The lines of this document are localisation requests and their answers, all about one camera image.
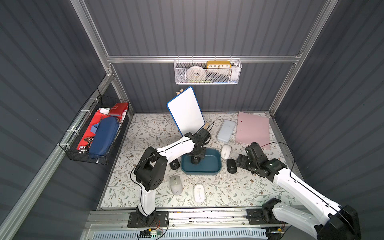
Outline teal plastic storage box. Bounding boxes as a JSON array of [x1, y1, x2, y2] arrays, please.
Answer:
[[181, 148, 222, 176]]

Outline white slim computer mouse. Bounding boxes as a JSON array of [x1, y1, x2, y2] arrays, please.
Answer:
[[194, 184, 205, 203]]

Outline light grey computer mouse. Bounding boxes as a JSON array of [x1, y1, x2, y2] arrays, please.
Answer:
[[170, 176, 183, 196]]

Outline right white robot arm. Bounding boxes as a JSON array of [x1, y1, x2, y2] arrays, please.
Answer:
[[236, 142, 362, 240]]

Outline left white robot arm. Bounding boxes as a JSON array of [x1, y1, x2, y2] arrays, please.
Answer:
[[131, 128, 211, 218]]

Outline red box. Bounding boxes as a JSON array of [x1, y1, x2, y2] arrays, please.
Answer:
[[77, 103, 129, 153]]

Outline light blue pencil case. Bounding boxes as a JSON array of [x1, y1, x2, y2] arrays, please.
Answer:
[[217, 120, 236, 144]]

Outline pink folder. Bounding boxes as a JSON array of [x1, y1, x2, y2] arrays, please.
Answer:
[[236, 112, 270, 146]]

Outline white tape roll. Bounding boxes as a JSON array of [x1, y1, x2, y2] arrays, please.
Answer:
[[186, 66, 207, 81]]

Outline yellow clock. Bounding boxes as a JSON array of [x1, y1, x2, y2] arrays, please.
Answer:
[[207, 60, 232, 69]]

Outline navy blue pouch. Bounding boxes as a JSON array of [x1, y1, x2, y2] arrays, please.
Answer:
[[89, 117, 120, 159]]

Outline white board blue frame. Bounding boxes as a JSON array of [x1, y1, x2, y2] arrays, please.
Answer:
[[166, 86, 207, 137]]

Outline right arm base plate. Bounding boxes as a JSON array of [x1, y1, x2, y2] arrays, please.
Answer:
[[246, 209, 286, 226]]

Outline white wire wall basket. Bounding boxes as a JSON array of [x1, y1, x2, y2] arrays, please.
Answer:
[[174, 58, 243, 85]]

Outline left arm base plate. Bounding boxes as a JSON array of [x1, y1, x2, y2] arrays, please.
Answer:
[[127, 210, 169, 229]]

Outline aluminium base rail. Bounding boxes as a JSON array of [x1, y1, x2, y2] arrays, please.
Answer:
[[84, 207, 289, 231]]

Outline black wire wall basket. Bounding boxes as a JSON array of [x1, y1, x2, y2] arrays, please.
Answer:
[[59, 91, 130, 165]]

